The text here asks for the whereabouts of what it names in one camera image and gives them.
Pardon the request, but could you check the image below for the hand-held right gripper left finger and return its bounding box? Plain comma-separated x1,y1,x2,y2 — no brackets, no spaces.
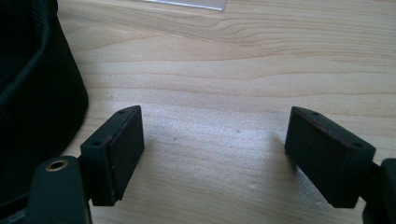
79,105,146,207

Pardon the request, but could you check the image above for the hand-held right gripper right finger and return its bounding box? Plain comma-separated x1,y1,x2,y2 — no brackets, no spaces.
284,105,377,209

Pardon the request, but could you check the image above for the black fabric bag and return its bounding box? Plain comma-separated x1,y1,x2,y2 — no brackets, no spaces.
0,0,90,213

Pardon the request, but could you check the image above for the clear plastic sheet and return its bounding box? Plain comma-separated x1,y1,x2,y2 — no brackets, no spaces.
143,0,228,12

